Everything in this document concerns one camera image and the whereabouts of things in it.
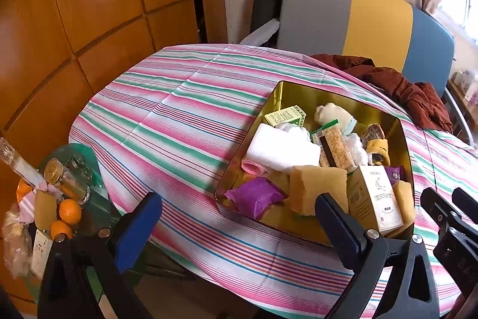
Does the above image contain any clear plastic bag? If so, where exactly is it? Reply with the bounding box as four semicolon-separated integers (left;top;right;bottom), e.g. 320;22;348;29
2;210;34;278

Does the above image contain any wooden wardrobe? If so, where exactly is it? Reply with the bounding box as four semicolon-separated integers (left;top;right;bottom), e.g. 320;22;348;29
0;0;240;312

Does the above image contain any glass jar with yellow lid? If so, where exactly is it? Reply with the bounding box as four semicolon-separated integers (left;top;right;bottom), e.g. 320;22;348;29
44;159;91;204

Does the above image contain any red-brown jacket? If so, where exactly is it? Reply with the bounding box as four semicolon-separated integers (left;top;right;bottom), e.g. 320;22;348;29
312;54;454;135

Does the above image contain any pink striped cloth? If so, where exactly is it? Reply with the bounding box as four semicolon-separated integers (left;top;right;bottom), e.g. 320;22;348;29
19;188;49;223

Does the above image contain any white gauze ball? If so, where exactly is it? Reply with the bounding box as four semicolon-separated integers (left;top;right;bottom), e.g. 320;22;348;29
344;134;368;166
275;122;311;140

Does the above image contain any grey metal bed rail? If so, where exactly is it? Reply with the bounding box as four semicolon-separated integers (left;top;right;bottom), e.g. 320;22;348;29
444;83;477;146

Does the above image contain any yellow patterned sock bundle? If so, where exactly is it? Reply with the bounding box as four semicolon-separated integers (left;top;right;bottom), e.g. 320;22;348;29
364;124;391;166

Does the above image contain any wooden shelf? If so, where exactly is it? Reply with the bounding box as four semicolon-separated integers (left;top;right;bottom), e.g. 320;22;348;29
450;70;478;110

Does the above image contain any clear bag of crackers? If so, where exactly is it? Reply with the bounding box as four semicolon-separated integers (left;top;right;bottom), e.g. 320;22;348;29
312;119;359;172

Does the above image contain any striped bed sheet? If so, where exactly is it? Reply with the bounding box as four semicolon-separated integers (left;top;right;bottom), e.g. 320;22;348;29
69;42;478;318

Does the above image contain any gold metal tin box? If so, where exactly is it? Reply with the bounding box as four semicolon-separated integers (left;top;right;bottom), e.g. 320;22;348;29
214;80;415;247

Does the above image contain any purple packet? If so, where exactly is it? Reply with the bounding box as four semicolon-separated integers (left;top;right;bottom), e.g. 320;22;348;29
384;166;405;183
224;177;289;219

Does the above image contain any yellow sponge block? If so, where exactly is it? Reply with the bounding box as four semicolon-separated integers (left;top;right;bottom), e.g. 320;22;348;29
392;181;416;226
290;166;349;216

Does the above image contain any beige printed box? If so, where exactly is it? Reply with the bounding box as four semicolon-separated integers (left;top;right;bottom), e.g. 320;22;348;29
347;165;405;233

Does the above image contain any white wrapped bed rail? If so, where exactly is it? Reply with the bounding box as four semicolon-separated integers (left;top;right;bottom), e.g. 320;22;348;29
239;20;280;47

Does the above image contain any green glass side table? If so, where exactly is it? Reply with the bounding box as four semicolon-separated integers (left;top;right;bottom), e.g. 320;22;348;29
7;143;143;305

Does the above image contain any green yellow box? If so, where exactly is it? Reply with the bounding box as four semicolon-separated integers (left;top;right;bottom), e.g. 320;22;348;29
264;105;307;127

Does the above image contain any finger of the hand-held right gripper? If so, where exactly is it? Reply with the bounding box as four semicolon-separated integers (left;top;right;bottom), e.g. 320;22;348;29
453;187;478;226
421;188;458;230

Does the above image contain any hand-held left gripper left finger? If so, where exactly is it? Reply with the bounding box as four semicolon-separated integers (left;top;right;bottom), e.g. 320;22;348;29
37;192;163;319

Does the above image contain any small white box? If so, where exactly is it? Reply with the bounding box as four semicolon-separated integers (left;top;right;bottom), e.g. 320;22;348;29
30;229;53;280

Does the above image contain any white towel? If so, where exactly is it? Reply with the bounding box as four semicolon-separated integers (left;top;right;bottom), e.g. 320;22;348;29
246;124;321;172

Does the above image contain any pink plastic roll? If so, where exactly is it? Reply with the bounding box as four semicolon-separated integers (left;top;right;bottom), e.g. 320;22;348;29
241;159;270;178

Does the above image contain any clear glass bottle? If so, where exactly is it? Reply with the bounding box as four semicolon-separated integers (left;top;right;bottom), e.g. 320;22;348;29
0;138;49;189

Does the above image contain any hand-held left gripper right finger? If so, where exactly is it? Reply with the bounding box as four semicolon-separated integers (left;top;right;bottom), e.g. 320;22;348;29
315;193;439;319

